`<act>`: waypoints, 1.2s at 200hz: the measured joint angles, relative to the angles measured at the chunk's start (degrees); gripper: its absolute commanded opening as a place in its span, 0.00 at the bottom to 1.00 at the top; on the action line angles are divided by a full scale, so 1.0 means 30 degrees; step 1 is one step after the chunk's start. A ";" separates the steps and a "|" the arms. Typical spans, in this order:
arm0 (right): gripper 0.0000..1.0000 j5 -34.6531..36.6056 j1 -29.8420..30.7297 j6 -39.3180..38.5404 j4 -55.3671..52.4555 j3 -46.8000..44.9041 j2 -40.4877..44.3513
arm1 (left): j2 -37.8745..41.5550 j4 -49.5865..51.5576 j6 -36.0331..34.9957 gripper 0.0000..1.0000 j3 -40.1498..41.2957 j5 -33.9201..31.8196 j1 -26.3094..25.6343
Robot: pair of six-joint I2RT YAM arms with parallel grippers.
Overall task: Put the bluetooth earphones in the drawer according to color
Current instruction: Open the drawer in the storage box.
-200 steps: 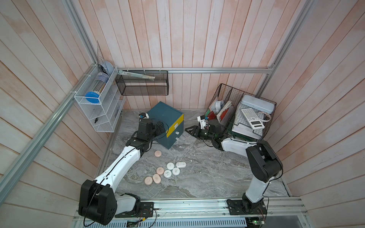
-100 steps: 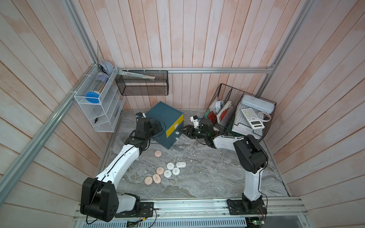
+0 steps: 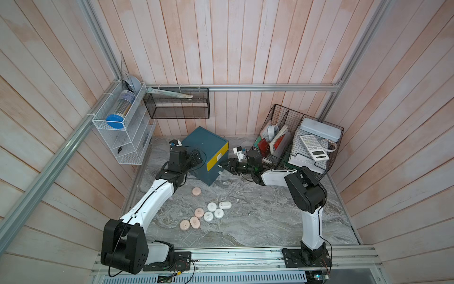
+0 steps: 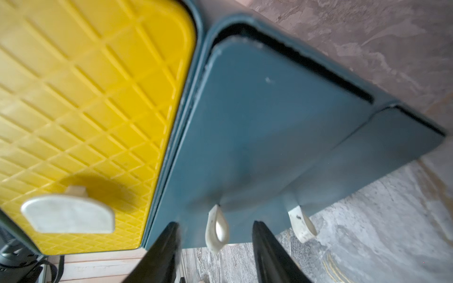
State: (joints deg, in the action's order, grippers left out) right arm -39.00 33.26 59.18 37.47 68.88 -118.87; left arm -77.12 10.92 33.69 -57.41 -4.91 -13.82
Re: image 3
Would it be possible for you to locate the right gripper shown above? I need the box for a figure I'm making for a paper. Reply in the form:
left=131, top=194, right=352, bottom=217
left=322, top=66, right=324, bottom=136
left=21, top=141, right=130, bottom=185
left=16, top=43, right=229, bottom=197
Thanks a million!
left=219, top=159, right=254, bottom=176

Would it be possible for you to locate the yellow top drawer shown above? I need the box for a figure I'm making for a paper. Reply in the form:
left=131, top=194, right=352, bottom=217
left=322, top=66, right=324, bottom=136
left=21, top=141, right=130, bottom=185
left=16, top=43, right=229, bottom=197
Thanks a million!
left=206, top=142, right=229, bottom=172

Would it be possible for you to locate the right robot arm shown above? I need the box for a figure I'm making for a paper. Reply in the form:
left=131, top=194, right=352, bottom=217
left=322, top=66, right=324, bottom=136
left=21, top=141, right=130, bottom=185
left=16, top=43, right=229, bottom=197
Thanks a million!
left=219, top=150, right=332, bottom=268

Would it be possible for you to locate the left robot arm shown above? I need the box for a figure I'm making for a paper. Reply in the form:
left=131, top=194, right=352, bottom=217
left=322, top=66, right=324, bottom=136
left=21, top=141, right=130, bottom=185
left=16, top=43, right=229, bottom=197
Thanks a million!
left=100, top=145, right=206, bottom=275

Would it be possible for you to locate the teal drawer cabinet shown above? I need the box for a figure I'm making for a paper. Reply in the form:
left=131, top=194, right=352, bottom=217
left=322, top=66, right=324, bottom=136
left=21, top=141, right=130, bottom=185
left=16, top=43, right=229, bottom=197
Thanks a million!
left=182, top=127, right=228, bottom=186

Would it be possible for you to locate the pink round earphone case far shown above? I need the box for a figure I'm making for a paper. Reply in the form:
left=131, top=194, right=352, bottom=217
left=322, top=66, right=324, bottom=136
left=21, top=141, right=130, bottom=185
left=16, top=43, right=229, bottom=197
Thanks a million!
left=192, top=187, right=202, bottom=196

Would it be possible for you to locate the pink round earphone case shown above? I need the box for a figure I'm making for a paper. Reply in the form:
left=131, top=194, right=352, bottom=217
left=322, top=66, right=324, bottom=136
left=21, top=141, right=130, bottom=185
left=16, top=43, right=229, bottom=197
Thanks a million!
left=192, top=187, right=202, bottom=196
left=195, top=208, right=205, bottom=218
left=190, top=216, right=201, bottom=229
left=179, top=220, right=191, bottom=231

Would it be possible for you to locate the white oval earphone case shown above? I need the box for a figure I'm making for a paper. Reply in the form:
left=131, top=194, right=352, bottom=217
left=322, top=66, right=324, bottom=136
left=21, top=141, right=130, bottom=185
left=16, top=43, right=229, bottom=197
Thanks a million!
left=218, top=201, right=232, bottom=210

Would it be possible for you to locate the pink round earphone case middle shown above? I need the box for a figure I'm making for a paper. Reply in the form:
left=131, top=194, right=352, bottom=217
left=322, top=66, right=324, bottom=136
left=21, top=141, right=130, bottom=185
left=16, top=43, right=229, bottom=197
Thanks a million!
left=195, top=208, right=205, bottom=218

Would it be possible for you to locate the white round earphone case top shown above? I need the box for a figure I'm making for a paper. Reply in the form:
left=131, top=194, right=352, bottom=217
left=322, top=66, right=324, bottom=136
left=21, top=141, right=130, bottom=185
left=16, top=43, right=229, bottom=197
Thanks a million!
left=207, top=202, right=218, bottom=212

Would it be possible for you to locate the white round earphone case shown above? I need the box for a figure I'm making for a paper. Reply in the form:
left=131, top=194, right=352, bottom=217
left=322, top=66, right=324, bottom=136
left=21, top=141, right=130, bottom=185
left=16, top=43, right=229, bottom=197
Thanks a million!
left=203, top=211, right=214, bottom=222
left=214, top=208, right=225, bottom=219
left=207, top=202, right=218, bottom=212

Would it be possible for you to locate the white round earphone case right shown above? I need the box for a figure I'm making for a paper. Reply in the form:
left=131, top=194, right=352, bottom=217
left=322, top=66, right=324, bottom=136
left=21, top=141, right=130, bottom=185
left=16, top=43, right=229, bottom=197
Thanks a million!
left=214, top=208, right=225, bottom=219

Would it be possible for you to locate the white round earphone case left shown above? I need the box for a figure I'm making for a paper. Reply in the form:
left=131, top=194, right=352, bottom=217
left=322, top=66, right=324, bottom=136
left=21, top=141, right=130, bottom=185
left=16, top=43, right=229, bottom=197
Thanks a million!
left=203, top=211, right=214, bottom=222

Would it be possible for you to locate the pink round earphone case lower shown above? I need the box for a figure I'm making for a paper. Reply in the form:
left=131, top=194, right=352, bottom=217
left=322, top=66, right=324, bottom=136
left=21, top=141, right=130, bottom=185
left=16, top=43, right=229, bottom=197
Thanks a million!
left=190, top=216, right=201, bottom=229

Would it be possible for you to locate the pink round earphone case leftmost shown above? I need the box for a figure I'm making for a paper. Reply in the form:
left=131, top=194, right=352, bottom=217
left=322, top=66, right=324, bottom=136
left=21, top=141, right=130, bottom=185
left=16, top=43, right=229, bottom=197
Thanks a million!
left=179, top=220, right=191, bottom=231

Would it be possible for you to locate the white calculator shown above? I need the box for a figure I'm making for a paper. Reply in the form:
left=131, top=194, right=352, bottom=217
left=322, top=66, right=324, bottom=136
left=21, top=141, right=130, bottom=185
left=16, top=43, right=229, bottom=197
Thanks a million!
left=300, top=134, right=329, bottom=162

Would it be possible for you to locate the ruler in mesh basket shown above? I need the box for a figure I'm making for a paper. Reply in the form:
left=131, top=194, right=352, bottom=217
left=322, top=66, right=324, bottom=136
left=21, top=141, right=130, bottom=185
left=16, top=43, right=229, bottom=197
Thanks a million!
left=147, top=87, right=193, bottom=99

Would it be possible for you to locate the blue capped clear tube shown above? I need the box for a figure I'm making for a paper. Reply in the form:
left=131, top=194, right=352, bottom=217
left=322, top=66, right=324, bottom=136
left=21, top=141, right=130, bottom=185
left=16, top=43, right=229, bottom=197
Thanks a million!
left=106, top=90, right=136, bottom=129

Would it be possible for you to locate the white pencil case box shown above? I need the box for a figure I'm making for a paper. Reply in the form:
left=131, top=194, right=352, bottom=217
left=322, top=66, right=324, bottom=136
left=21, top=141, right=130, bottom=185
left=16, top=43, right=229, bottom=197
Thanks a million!
left=300, top=118, right=342, bottom=142

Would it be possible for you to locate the grey round disc on shelf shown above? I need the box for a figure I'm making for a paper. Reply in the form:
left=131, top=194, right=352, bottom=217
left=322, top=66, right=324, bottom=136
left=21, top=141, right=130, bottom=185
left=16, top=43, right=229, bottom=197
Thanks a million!
left=123, top=74, right=142, bottom=95

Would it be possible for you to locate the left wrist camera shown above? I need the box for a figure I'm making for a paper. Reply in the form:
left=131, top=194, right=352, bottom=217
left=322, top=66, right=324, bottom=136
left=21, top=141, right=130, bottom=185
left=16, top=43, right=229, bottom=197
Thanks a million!
left=169, top=139, right=182, bottom=148

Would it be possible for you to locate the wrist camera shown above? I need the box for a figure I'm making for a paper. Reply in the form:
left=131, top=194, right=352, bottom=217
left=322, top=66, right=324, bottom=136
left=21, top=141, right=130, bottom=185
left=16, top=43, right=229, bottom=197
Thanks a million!
left=233, top=146, right=247, bottom=162
left=169, top=139, right=182, bottom=148

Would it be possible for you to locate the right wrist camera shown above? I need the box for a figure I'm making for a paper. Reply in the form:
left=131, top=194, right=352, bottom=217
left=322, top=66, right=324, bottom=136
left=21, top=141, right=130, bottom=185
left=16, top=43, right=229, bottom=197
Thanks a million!
left=233, top=146, right=247, bottom=162

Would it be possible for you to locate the black wire desk organizer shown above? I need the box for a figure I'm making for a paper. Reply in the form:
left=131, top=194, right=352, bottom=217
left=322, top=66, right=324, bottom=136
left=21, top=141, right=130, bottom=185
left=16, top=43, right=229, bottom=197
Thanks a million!
left=255, top=104, right=344, bottom=180

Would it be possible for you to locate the black mesh wall basket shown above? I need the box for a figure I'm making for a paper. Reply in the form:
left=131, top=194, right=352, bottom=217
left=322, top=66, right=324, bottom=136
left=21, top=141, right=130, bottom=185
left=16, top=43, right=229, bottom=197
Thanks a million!
left=143, top=87, right=210, bottom=120

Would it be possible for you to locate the white wire wall shelf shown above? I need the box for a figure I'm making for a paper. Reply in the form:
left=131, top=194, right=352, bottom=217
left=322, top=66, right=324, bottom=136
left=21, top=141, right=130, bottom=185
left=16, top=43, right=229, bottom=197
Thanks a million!
left=92, top=82, right=156, bottom=165

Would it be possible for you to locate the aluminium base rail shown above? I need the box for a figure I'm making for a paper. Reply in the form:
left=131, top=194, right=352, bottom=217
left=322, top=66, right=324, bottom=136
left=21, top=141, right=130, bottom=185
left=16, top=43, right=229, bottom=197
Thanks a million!
left=88, top=245, right=390, bottom=284

